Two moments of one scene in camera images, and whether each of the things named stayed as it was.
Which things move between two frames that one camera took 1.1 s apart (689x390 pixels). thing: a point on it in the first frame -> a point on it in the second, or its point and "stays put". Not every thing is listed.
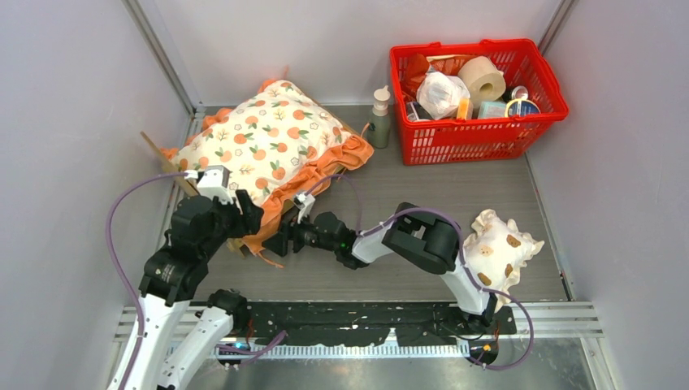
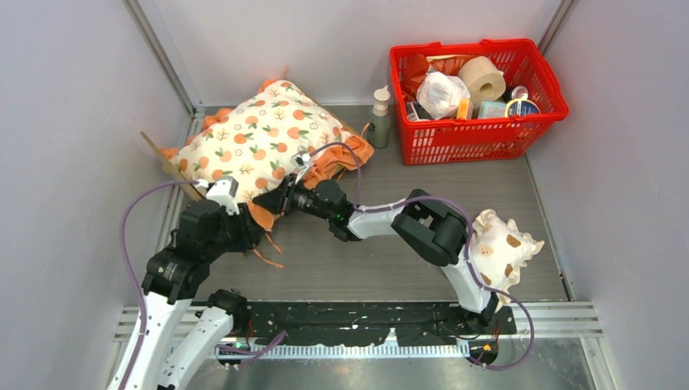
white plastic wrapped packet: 439,94 stays put
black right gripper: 279,243 -> 280,201
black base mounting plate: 270,324 stays put
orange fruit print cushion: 278,143 stays put
